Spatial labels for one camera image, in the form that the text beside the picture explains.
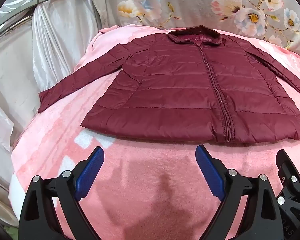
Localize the maroon puffer jacket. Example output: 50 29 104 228
38 25 300 145

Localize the pink printed blanket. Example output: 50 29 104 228
8 24 300 240

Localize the floral grey cloth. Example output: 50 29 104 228
88 0 300 61

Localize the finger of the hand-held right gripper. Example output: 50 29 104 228
275 149 300 240

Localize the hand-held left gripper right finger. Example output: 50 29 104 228
195 144 282 240

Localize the grey metal bar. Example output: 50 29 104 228
0 0 90 36

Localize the white satin curtain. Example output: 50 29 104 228
0 0 108 227

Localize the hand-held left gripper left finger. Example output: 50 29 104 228
18 146 105 240

